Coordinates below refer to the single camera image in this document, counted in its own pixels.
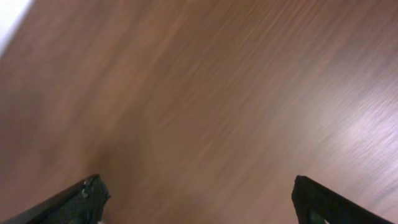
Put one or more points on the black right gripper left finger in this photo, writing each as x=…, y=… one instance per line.
x=82, y=203

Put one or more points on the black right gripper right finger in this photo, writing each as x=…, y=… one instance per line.
x=316, y=204

